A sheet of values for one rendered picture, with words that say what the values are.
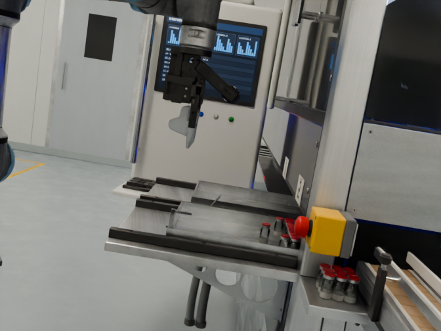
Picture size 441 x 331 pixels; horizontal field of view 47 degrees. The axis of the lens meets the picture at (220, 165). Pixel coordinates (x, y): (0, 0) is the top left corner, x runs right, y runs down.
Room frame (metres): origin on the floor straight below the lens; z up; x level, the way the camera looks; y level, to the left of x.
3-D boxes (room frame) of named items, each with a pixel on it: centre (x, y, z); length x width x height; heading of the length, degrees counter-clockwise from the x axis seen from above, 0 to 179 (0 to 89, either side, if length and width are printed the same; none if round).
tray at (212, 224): (1.16, -0.08, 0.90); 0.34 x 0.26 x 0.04; 89
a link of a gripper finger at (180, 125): (1.08, 0.10, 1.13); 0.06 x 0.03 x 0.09; 90
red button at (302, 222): (0.91, -0.17, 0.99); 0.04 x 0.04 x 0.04; 0
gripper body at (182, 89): (1.10, 0.10, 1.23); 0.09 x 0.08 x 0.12; 90
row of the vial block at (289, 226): (1.16, -0.19, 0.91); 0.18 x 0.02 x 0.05; 179
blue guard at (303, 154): (2.00, -0.20, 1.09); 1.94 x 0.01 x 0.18; 0
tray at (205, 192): (1.51, -0.11, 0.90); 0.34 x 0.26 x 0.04; 90
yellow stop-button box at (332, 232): (0.91, -0.22, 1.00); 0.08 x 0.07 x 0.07; 90
